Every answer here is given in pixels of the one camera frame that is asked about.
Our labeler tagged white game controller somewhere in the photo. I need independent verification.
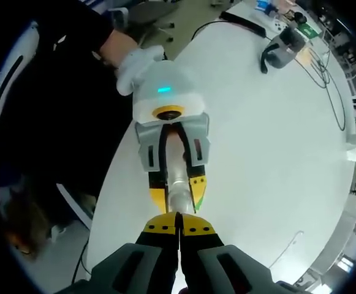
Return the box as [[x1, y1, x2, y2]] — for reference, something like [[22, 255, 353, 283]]
[[271, 18, 289, 32]]

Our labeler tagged brown blurry object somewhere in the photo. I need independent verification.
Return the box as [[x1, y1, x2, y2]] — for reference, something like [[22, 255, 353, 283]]
[[2, 186, 53, 262]]

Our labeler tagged pale opaque pump bottle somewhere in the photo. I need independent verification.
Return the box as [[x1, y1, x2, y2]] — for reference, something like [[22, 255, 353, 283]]
[[165, 130, 197, 215]]

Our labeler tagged green box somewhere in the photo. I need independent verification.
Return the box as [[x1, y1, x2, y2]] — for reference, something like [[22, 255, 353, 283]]
[[297, 24, 323, 40]]

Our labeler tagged black power strip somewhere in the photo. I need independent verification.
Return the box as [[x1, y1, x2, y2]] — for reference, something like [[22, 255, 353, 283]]
[[220, 10, 268, 39]]

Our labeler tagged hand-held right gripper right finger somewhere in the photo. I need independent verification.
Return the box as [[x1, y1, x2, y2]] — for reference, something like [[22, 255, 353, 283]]
[[180, 213, 304, 294]]

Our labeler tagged grey box device with strap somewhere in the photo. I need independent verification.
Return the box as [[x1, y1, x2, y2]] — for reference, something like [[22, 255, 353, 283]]
[[260, 29, 308, 75]]

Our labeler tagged clear plastic bottle cover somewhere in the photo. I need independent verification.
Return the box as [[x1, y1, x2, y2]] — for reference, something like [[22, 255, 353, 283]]
[[169, 183, 195, 214]]

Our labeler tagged grey office chair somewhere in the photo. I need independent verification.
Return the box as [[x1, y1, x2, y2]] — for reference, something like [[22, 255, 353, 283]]
[[125, 0, 179, 41]]

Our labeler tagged white chest-worn device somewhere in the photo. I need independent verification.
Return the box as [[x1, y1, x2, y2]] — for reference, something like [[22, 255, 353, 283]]
[[0, 20, 40, 129]]

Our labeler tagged black table cable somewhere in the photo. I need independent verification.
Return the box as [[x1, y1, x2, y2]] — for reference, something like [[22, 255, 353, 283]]
[[305, 45, 349, 131]]

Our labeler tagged black power strip cable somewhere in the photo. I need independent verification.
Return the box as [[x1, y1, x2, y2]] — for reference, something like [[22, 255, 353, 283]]
[[192, 19, 228, 41]]

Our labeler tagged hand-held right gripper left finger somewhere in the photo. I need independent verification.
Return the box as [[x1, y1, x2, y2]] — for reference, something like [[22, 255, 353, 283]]
[[56, 211, 180, 294]]

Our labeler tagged black t-shirt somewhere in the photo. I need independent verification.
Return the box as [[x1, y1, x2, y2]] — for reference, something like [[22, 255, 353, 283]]
[[0, 2, 135, 203]]

